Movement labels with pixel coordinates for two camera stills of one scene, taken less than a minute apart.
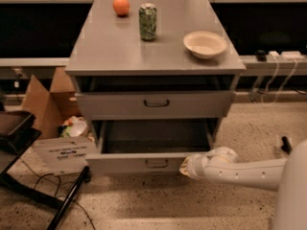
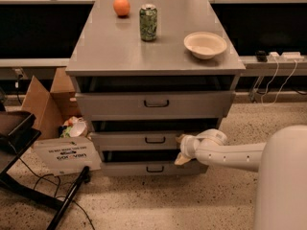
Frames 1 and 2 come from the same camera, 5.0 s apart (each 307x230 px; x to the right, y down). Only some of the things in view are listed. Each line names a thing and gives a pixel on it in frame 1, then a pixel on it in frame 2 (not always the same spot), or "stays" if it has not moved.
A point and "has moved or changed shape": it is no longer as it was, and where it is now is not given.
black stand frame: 16,134 stays
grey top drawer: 155,105 stays
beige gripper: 194,167 -> 187,146
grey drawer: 148,147 has moved or changed shape
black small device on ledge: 261,55 stays
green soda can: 148,13 stays
